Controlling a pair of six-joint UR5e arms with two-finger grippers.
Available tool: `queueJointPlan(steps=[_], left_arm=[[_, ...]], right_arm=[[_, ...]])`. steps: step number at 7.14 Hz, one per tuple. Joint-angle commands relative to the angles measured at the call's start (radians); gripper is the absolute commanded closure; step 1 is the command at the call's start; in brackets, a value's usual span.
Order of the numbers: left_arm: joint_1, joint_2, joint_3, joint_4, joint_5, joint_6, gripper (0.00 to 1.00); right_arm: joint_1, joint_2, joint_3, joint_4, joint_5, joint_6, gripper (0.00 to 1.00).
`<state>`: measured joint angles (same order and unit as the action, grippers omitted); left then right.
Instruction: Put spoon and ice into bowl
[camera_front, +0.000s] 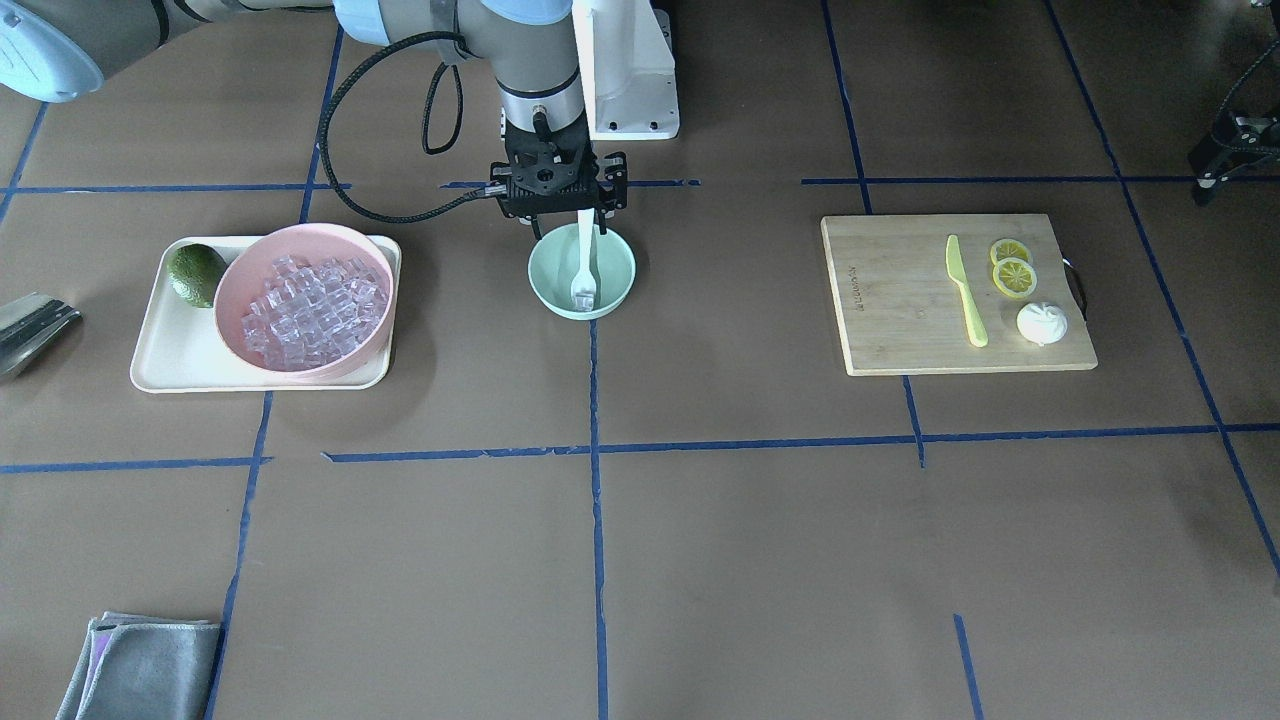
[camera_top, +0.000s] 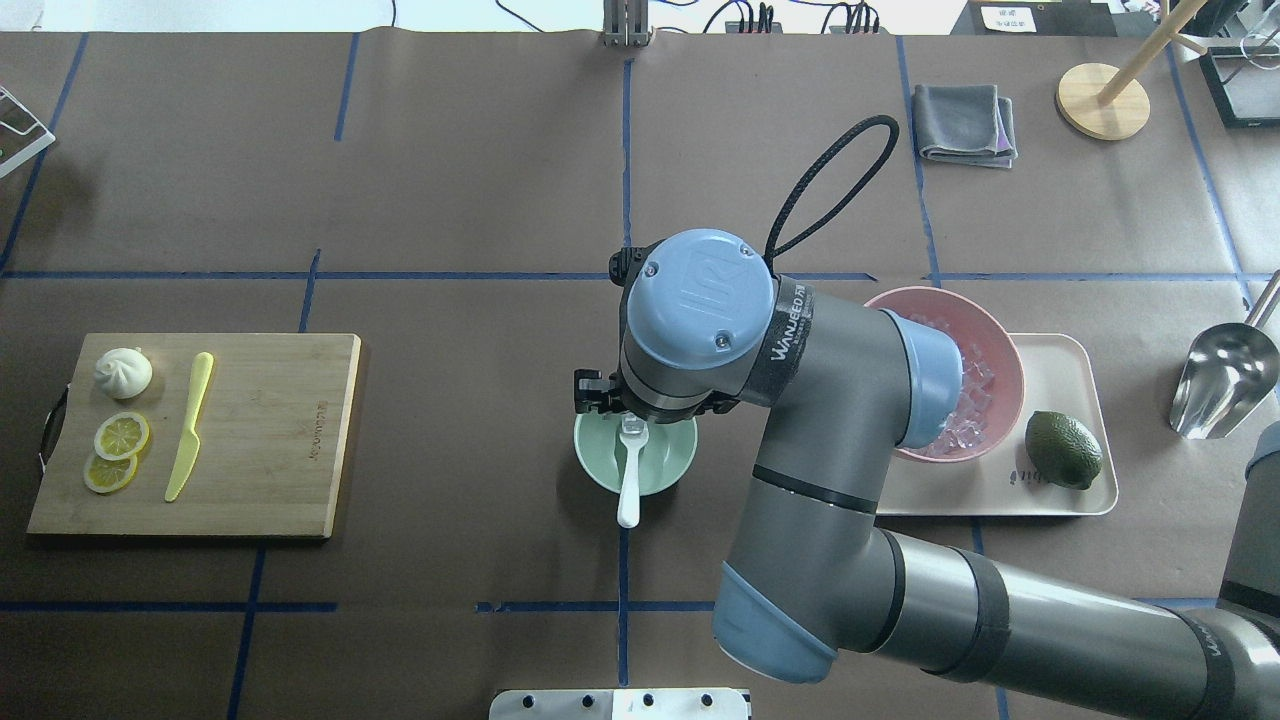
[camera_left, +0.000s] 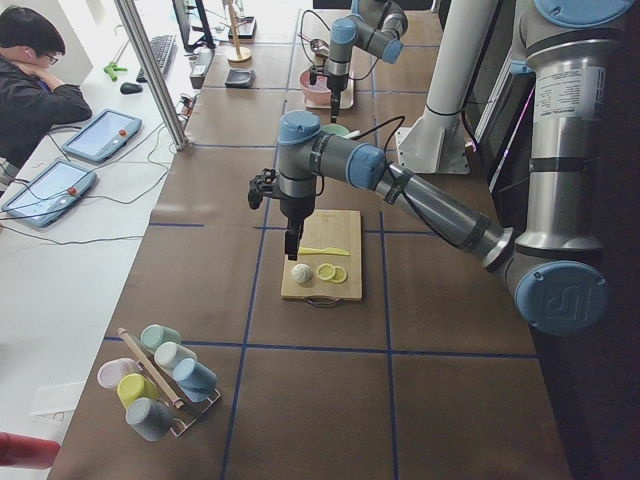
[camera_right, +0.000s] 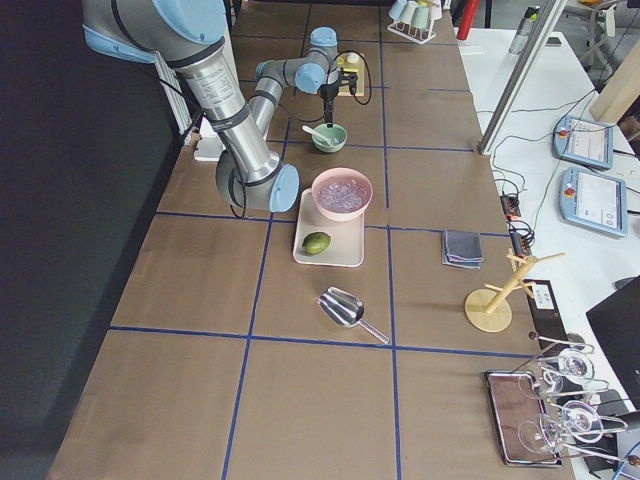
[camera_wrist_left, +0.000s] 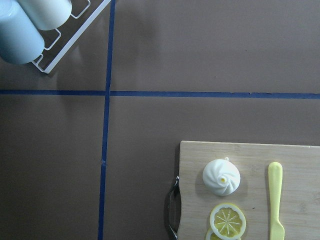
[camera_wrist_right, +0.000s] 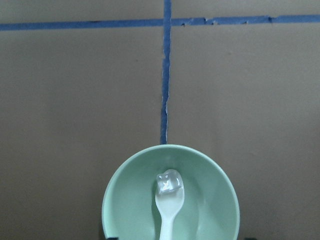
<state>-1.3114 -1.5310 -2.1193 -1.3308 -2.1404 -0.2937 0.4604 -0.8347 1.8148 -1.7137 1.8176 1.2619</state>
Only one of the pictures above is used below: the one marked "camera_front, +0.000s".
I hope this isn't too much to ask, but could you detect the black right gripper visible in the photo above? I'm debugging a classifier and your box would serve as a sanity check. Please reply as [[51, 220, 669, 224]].
[[488, 118, 628, 245]]

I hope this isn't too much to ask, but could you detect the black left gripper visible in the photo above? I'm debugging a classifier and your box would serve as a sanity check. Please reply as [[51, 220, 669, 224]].
[[1188, 108, 1279, 208]]

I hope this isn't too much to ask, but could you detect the white plastic spoon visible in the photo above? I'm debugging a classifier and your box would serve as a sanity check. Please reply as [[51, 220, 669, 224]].
[[570, 208, 598, 299]]

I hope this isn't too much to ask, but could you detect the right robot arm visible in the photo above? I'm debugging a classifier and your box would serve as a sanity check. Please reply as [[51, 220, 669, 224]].
[[3, 1, 620, 242]]

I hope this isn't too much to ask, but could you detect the mint green bowl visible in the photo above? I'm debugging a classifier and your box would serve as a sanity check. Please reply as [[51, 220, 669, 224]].
[[529, 222, 637, 322]]

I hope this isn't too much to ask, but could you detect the pink bowl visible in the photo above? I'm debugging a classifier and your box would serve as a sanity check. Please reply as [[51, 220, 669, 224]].
[[212, 223, 398, 386]]

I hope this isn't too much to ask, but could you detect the steel ice scoop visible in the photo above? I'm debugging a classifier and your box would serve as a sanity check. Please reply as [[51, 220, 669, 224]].
[[1, 292, 83, 384]]

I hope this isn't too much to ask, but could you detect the upper lemon slice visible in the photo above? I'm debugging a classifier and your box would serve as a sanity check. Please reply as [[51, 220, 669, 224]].
[[989, 238, 1033, 265]]

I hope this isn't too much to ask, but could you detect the lemon slice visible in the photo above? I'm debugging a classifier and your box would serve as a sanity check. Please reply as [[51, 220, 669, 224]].
[[989, 238, 1033, 265], [992, 258, 1038, 299]]

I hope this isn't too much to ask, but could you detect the lower lemon slice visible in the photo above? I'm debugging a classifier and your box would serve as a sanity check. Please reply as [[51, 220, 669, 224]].
[[992, 258, 1038, 299]]

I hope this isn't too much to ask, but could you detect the white steamed bun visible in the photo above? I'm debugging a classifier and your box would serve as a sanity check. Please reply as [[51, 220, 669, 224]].
[[1015, 302, 1070, 347]]

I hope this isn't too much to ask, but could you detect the yellow-green plastic knife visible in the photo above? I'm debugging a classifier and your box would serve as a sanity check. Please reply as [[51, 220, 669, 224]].
[[945, 234, 989, 348]]

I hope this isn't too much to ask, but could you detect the bamboo cutting board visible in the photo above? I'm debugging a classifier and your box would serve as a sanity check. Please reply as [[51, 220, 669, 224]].
[[820, 213, 1098, 377]]

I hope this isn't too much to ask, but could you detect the beige plastic tray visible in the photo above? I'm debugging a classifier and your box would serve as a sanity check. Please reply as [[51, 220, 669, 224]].
[[131, 234, 392, 395]]

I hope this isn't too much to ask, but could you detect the folded grey cloth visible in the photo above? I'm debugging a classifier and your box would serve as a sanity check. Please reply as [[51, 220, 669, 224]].
[[55, 611, 221, 719]]

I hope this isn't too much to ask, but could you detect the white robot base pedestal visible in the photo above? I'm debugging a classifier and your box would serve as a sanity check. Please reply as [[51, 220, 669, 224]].
[[571, 1, 681, 142]]

